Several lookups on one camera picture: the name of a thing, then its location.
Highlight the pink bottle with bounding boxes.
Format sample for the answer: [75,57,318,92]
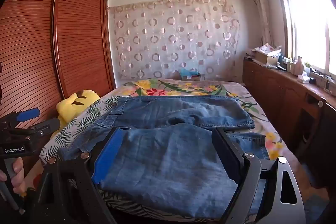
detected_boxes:
[294,56,304,76]

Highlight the small printed cardboard box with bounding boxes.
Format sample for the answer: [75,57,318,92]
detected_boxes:
[181,73,201,81]

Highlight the wooden slatted wardrobe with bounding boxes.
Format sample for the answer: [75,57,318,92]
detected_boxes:
[0,0,116,188]

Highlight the floral blanket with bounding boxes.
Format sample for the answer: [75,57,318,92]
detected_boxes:
[115,78,284,161]

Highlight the wooden cabinet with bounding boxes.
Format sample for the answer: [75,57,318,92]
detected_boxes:
[243,59,336,188]

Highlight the brown cardboard box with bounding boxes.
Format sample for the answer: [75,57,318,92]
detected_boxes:
[255,51,279,66]

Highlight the blue denim pants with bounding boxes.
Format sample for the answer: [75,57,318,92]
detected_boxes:
[56,95,271,219]

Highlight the circle-pattern sheer curtain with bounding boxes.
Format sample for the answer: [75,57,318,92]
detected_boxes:
[108,0,240,81]

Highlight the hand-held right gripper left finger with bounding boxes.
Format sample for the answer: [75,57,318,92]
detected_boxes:
[29,127,127,224]

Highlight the power strip with cables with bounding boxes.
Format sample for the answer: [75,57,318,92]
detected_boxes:
[311,70,334,88]

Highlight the person's left hand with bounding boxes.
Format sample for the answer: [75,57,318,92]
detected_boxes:
[0,158,26,196]

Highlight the patterned window curtain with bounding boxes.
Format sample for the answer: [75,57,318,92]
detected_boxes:
[249,0,273,52]

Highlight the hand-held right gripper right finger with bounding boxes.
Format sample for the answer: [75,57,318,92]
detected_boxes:
[211,127,306,224]

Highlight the wood-framed window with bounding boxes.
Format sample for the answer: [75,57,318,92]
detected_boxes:
[272,0,336,83]

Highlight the blue plastic bag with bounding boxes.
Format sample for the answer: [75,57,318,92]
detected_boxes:
[179,68,199,77]

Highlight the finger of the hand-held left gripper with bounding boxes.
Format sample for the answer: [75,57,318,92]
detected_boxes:
[25,118,61,136]
[14,108,41,123]

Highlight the yellow plush toy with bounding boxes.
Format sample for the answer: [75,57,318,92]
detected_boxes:
[50,89,100,139]

